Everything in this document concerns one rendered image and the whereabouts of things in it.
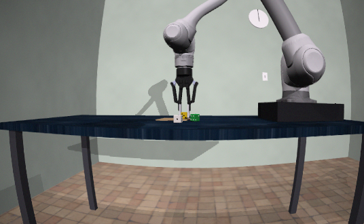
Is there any green die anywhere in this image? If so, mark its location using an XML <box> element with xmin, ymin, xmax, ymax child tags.
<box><xmin>190</xmin><ymin>114</ymin><xmax>200</xmax><ymax>122</ymax></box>

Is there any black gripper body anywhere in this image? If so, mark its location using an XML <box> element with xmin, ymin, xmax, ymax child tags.
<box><xmin>175</xmin><ymin>68</ymin><xmax>193</xmax><ymax>88</ymax></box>

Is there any yellow die with black pips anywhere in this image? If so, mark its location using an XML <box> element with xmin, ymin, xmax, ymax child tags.
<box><xmin>181</xmin><ymin>112</ymin><xmax>187</xmax><ymax>119</ymax></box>

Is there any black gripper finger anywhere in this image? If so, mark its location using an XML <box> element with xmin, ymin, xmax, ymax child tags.
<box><xmin>170</xmin><ymin>80</ymin><xmax>183</xmax><ymax>115</ymax></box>
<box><xmin>185</xmin><ymin>80</ymin><xmax>198</xmax><ymax>119</ymax></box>

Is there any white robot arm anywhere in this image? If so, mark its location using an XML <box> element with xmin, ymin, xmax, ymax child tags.
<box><xmin>163</xmin><ymin>0</ymin><xmax>326</xmax><ymax>102</ymax></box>

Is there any white die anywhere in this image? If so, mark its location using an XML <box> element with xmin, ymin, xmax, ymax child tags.
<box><xmin>174</xmin><ymin>115</ymin><xmax>183</xmax><ymax>123</ymax></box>

